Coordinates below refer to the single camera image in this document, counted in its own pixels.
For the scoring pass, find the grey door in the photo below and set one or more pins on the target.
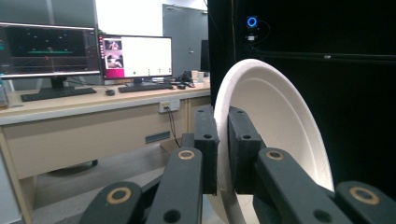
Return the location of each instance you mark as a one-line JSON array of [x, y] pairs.
[[183, 37]]

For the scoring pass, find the black computer mouse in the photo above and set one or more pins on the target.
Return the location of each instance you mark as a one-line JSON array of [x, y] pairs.
[[110, 92], [181, 86]]

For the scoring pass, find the large black keyboard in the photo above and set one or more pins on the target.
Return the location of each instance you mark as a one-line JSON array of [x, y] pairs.
[[57, 93]]

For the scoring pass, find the beige office desk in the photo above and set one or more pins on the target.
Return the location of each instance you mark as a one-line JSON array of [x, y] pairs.
[[77, 137]]

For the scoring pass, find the wide dark-screen monitor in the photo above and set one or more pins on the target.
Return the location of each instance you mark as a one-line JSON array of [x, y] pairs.
[[46, 49]]

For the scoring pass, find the white cup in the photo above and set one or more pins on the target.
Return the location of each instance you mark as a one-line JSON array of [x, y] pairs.
[[194, 75], [201, 76]]

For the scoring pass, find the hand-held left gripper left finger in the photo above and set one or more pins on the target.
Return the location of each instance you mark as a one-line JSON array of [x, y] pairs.
[[205, 149]]

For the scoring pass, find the white disposable bowl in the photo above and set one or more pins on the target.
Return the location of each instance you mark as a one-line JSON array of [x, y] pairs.
[[274, 102]]

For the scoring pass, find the white wall socket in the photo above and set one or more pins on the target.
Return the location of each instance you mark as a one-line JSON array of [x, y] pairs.
[[169, 105]]

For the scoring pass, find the bright-screen monitor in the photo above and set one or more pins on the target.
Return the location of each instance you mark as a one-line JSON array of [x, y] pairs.
[[146, 56]]

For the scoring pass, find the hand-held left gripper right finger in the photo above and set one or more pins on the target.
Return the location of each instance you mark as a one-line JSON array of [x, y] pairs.
[[246, 155]]

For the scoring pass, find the slim black keyboard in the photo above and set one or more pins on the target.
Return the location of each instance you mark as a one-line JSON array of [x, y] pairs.
[[144, 88]]

